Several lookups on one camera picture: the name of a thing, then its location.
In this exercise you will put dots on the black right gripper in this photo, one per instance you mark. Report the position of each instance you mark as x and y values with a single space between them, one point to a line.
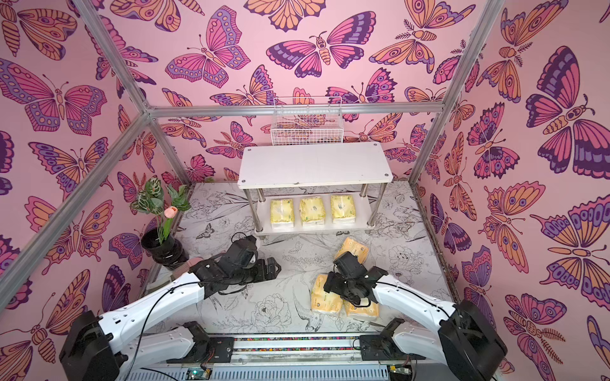
337 286

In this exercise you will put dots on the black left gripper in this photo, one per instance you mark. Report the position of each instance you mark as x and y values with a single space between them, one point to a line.
263 274

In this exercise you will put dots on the orange tissue pack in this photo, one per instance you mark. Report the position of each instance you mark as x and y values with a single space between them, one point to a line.
322 301
358 249
366 313

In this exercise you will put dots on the yellow floral tissue pack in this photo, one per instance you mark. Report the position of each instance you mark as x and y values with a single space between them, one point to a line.
343 209
282 214
312 211

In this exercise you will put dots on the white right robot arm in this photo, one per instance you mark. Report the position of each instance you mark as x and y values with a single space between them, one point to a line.
454 334

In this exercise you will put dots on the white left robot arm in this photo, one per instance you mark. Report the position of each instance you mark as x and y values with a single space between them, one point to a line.
111 345

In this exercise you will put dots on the white two-tier shelf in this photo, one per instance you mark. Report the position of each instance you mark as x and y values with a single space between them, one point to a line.
360 168

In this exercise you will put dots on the black ribbed vase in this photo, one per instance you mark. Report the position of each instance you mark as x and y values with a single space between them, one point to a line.
170 254

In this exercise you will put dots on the pink tulip flower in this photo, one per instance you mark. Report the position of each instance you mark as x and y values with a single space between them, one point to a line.
171 212

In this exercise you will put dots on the green artificial plant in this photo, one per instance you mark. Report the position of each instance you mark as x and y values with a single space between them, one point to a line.
155 198

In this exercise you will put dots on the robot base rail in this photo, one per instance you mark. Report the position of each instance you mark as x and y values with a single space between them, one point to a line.
325 356

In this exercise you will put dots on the white wire basket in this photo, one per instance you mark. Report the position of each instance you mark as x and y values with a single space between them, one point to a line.
307 120

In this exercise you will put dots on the aluminium frame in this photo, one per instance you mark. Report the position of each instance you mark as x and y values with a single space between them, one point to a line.
32 254

